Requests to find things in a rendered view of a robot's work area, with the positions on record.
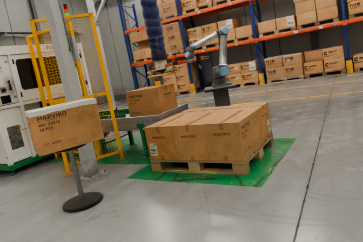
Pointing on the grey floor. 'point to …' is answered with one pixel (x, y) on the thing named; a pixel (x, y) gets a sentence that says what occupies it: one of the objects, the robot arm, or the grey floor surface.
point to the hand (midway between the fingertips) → (202, 64)
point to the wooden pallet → (237, 168)
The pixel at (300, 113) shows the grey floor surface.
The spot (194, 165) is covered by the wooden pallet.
